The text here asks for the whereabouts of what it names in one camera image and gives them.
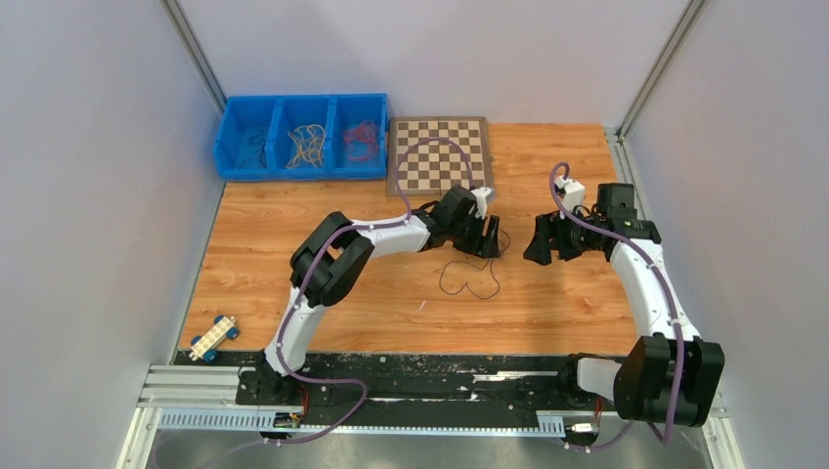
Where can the white toy car blue wheels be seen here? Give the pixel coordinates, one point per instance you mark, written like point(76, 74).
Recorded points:
point(205, 347)

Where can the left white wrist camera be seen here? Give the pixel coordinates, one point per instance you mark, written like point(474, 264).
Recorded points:
point(484, 197)

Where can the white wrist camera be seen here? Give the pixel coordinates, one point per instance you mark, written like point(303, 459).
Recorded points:
point(484, 197)
point(570, 192)

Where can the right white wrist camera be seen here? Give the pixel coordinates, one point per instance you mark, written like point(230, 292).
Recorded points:
point(570, 192)

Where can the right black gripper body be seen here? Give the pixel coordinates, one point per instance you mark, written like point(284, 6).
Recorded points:
point(573, 238)

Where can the aluminium frame rail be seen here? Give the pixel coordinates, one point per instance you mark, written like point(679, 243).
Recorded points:
point(182, 397)

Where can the wooden chessboard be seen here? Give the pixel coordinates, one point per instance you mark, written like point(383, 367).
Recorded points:
point(429, 155)

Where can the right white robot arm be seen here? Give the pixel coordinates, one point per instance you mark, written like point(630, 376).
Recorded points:
point(671, 374)

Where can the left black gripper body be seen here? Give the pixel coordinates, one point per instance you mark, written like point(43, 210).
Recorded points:
point(469, 237)

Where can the blue three-compartment bin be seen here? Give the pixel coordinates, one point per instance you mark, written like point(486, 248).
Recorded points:
point(303, 137)

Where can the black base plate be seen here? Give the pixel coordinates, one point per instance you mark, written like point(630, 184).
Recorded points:
point(409, 390)

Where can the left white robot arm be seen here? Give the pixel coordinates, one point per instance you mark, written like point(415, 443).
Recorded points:
point(327, 265)

